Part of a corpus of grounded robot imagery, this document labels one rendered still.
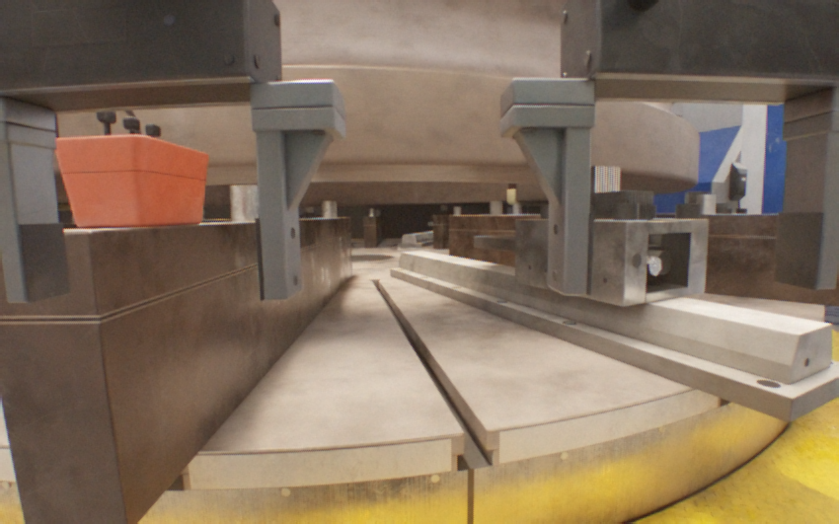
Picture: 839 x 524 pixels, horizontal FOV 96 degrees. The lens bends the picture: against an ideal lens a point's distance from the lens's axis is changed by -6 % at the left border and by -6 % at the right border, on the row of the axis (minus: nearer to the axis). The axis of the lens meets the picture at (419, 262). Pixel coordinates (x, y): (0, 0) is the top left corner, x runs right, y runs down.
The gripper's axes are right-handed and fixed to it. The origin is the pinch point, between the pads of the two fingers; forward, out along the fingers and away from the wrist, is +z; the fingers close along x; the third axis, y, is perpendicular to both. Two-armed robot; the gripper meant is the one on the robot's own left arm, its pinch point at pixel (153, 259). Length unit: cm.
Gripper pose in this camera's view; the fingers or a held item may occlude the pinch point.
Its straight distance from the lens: 24.7
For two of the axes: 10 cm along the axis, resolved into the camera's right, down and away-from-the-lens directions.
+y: -0.1, -1.2, 9.9
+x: -10.0, 0.2, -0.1
